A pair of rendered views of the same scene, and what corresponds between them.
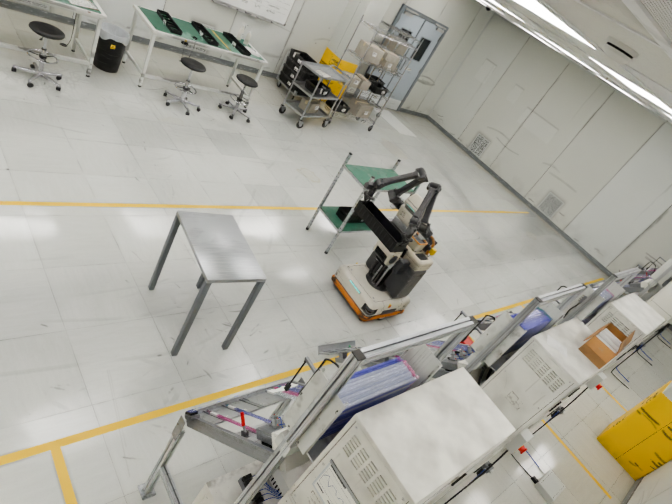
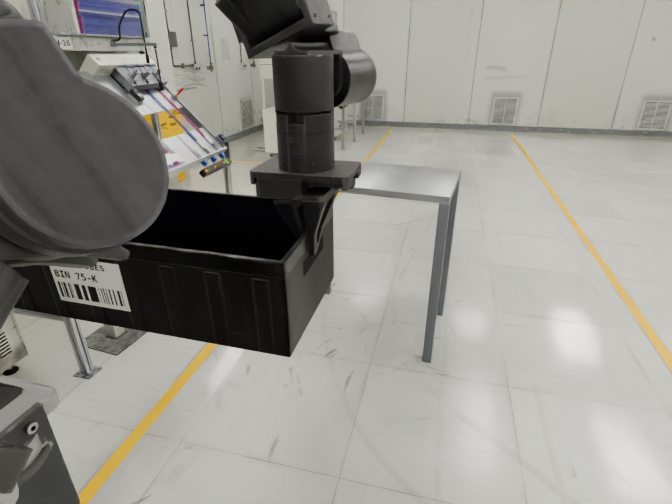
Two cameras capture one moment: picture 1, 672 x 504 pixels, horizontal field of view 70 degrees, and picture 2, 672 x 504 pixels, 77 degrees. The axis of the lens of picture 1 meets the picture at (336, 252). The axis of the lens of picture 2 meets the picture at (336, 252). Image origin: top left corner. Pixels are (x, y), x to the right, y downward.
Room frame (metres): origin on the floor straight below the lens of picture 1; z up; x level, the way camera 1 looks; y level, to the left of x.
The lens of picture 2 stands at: (4.46, -0.10, 1.30)
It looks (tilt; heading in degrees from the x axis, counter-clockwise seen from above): 25 degrees down; 160
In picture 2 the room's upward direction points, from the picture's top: straight up
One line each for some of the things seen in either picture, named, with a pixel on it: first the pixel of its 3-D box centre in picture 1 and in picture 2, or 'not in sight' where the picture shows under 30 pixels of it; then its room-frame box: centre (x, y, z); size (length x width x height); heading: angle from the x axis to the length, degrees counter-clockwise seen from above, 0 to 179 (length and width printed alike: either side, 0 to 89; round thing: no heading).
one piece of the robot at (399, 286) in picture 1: (398, 260); not in sight; (4.43, -0.59, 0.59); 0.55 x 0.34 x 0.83; 55
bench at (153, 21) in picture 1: (196, 61); not in sight; (6.65, 3.22, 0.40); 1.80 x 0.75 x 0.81; 146
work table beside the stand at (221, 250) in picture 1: (203, 283); (373, 254); (2.75, 0.72, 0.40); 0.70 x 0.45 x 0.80; 50
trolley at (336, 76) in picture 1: (315, 95); not in sight; (8.11, 1.75, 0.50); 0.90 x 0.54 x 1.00; 160
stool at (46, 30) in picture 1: (42, 55); not in sight; (4.53, 3.85, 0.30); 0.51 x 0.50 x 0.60; 102
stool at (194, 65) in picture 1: (188, 86); not in sight; (5.95, 2.87, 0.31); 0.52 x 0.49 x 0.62; 146
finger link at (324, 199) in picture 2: not in sight; (300, 213); (4.04, 0.01, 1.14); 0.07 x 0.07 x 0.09; 55
